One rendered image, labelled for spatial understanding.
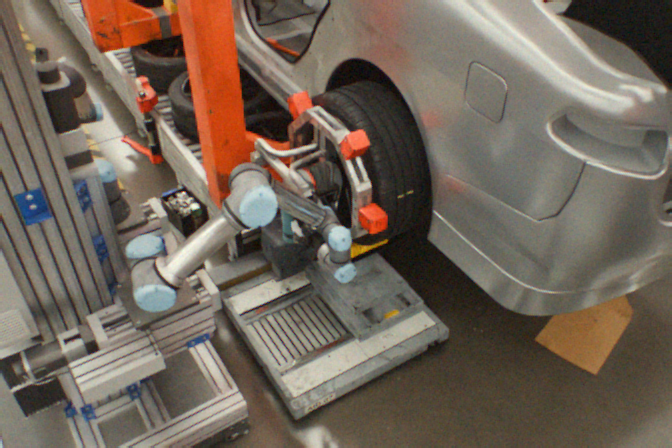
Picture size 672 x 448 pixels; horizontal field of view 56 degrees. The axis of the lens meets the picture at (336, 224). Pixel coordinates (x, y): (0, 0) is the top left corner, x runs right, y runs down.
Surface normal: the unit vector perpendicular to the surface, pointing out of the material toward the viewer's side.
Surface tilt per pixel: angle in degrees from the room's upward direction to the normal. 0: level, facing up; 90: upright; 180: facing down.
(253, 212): 85
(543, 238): 90
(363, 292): 0
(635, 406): 0
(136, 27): 90
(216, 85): 90
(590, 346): 2
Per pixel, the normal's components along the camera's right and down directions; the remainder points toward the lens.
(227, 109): 0.53, 0.55
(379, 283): 0.00, -0.76
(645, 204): 0.15, 0.63
